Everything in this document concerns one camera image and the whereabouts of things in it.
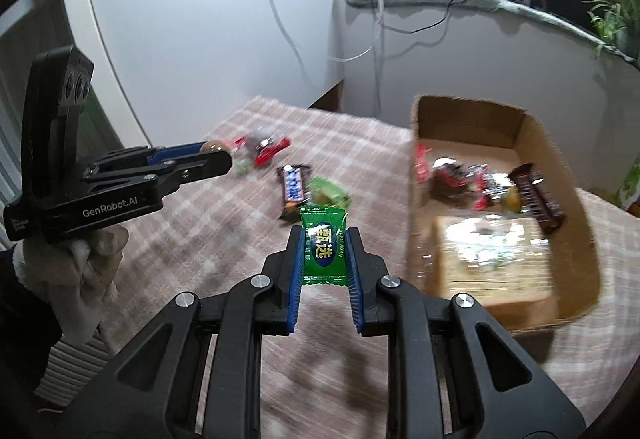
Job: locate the round chocolate ball candy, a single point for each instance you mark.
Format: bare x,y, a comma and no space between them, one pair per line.
212,146

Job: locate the red wrapped brown cake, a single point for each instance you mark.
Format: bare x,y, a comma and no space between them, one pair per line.
259,147

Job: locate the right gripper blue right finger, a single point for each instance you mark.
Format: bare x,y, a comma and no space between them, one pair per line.
496,389

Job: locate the pink plaid tablecloth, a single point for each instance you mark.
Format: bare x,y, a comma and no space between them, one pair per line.
511,253

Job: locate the light green snack packet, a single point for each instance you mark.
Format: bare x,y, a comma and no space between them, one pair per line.
326,193

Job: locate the red silver candy wrappers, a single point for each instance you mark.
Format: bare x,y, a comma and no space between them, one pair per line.
474,186

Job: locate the snickers bar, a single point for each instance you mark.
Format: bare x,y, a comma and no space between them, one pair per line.
295,192

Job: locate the dark brown chocolate bar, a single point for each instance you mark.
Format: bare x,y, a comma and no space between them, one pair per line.
536,197

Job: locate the red wrapper in box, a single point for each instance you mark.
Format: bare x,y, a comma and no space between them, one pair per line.
422,166

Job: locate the green potted plant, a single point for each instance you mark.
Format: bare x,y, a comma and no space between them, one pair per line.
616,23

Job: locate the white cabinet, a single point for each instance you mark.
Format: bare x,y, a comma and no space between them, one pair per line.
167,71

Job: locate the brown cardboard box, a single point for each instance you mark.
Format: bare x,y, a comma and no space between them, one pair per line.
494,213

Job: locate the dark green candy packet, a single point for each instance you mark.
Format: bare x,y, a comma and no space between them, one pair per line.
324,245

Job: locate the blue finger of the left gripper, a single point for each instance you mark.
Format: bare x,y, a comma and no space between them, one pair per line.
183,164

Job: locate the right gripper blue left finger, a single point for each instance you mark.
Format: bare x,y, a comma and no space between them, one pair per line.
193,371

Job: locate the left hand white glove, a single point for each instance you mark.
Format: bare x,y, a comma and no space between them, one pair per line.
75,277

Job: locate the cracker pack clear wrapper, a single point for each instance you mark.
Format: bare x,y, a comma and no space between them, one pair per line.
504,263

